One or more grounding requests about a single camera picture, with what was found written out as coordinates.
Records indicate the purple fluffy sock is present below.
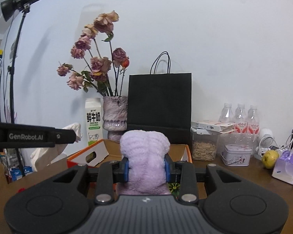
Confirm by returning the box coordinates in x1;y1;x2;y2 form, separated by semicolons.
117;130;170;195

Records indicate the red orange cardboard box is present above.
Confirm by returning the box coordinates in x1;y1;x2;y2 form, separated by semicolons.
66;138;208;199

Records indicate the clear jar of seeds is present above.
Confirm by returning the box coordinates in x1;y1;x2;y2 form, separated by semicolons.
191;128;220;161

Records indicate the white cloth tote bag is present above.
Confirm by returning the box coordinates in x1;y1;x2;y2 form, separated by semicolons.
29;122;83;172

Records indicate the white green milk carton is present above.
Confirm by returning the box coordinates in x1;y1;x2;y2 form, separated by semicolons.
85;98;103;146

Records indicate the purple textured glass vase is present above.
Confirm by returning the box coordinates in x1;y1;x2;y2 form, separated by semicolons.
103;96;127;142

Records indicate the black paper shopping bag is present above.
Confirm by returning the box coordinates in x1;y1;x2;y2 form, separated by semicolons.
127;51;192;145

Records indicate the flat white printed box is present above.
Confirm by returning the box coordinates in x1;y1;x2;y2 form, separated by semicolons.
191;121;235;134

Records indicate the black light stand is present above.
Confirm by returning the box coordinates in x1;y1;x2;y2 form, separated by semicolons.
7;6;31;179

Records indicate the small lilac tin box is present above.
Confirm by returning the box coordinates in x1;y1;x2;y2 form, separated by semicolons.
221;144;252;167

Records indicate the left clear water bottle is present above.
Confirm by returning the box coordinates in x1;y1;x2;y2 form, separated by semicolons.
219;103;234;123

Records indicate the clear water bottle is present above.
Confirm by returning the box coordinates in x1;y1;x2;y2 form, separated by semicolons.
219;103;234;123
234;104;248;134
247;105;259;134

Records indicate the middle clear water bottle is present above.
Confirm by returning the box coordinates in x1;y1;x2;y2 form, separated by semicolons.
234;104;248;134

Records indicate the dried pink rose bouquet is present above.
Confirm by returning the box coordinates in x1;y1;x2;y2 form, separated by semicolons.
56;11;130;97

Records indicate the right clear water bottle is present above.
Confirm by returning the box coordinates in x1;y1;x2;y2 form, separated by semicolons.
247;105;259;134

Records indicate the small white desk fan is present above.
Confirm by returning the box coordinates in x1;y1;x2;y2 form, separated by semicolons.
254;128;274;160

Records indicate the yellow green apple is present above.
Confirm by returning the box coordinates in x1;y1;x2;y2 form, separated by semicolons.
261;150;280;169

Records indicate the lilac gift box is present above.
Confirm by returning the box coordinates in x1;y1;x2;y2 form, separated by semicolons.
272;151;293;185

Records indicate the black studio light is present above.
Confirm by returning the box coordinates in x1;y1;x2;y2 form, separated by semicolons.
0;0;39;22

